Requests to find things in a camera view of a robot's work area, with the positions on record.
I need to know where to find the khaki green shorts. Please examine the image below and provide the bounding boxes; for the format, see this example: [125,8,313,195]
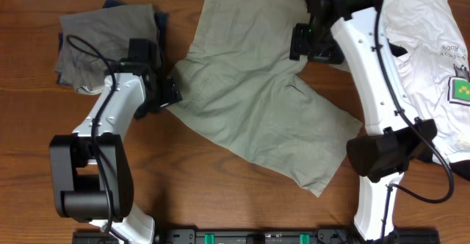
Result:
[170,0,362,195]

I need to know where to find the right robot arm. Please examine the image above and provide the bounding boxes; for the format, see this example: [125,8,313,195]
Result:
[290,0,440,243]

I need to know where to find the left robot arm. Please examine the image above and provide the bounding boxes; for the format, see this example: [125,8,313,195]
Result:
[49,62,182,243]

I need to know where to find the navy folded garment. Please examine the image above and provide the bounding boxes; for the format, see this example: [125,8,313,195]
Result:
[56,0,170,87]

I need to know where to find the white printed t-shirt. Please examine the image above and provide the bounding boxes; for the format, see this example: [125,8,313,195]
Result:
[381,0,469,164]

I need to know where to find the black garment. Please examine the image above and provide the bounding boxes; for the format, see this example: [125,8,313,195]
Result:
[389,43,469,181]

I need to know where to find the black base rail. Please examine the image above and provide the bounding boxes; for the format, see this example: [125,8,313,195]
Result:
[71,228,441,244]

